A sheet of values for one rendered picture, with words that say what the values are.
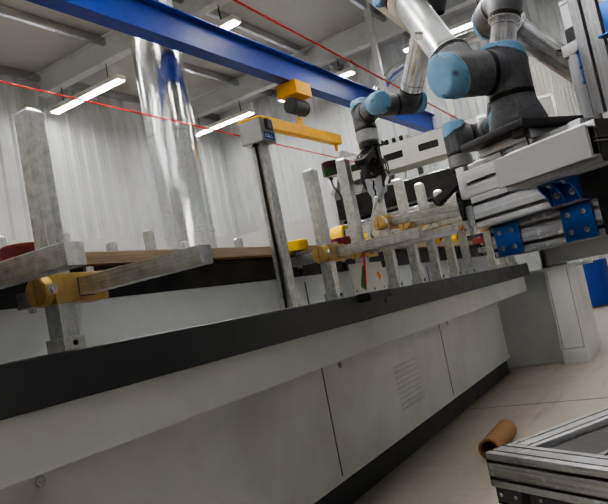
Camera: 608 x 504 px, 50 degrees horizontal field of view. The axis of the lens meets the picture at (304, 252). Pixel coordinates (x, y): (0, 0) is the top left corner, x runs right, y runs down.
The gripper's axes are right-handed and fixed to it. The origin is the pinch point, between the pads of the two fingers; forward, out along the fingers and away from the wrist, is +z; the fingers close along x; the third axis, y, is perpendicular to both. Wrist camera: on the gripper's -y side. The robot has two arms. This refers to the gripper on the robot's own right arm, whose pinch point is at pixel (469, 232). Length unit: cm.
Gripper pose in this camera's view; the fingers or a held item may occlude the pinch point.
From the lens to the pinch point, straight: 212.6
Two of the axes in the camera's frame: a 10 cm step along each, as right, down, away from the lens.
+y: 8.5, -2.1, -4.9
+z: 1.9, 9.8, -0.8
